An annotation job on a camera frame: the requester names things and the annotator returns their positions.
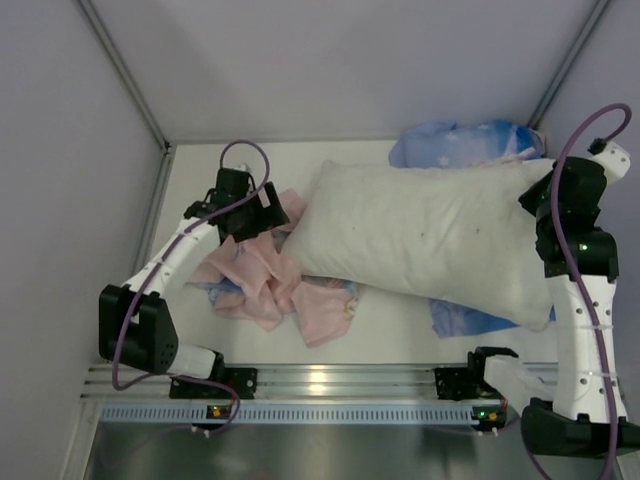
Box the blue Elsa pillow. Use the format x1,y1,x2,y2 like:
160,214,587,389
388,120,546,338

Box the aluminium frame post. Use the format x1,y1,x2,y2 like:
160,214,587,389
527,0,615,129
74,0,171,153

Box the slotted grey cable duct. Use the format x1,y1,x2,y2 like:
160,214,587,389
100,403,503,426

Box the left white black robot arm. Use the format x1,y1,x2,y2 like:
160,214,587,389
99,168,289,391

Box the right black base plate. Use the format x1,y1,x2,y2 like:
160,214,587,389
434,367,493,401

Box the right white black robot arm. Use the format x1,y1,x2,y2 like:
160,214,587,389
468,147,639,458

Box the white pillow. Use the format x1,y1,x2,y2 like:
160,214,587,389
282,159,552,330

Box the aluminium mounting rail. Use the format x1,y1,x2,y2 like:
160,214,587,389
80,364,463,402

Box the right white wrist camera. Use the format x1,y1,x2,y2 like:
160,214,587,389
588,138,631,186

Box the left aluminium frame post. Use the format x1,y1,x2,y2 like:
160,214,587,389
74,0,171,153

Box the right aluminium frame post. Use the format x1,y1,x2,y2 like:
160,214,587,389
527,0,615,129

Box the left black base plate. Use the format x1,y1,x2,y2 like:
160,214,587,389
169,367,258,400

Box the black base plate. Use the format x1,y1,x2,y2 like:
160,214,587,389
434,367,493,401
169,367,258,400

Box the pink pillowcase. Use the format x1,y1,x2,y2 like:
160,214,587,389
188,189,359,348

